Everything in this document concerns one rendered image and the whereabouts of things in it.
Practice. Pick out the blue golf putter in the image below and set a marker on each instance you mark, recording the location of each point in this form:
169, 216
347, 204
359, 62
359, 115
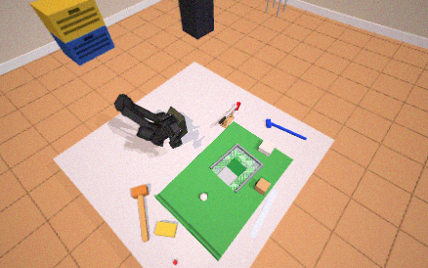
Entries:
269, 125

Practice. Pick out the green flat mat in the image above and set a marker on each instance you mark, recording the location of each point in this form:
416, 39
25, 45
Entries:
219, 219

